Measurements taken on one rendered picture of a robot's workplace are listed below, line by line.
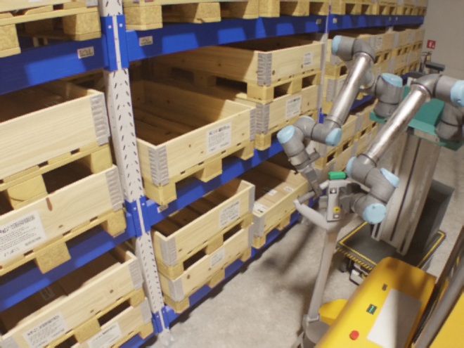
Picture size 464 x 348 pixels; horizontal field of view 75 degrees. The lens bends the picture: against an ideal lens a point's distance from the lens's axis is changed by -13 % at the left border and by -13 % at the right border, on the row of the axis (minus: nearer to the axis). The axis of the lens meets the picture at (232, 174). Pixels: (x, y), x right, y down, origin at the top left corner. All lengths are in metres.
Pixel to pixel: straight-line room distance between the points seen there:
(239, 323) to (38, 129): 2.02
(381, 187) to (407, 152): 1.36
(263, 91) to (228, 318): 1.70
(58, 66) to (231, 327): 2.12
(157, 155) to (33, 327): 1.02
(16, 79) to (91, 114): 0.33
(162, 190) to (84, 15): 0.94
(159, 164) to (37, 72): 0.74
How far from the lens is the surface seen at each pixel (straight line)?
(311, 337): 2.18
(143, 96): 3.05
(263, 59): 2.20
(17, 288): 1.72
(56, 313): 1.81
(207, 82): 2.59
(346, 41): 1.95
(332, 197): 1.71
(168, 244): 2.00
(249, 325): 2.73
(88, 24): 1.39
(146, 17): 1.53
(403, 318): 1.82
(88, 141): 1.47
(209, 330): 2.70
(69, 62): 1.44
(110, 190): 1.60
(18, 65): 1.37
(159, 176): 1.76
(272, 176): 3.51
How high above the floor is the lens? 2.22
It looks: 30 degrees down
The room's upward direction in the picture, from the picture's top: straight up
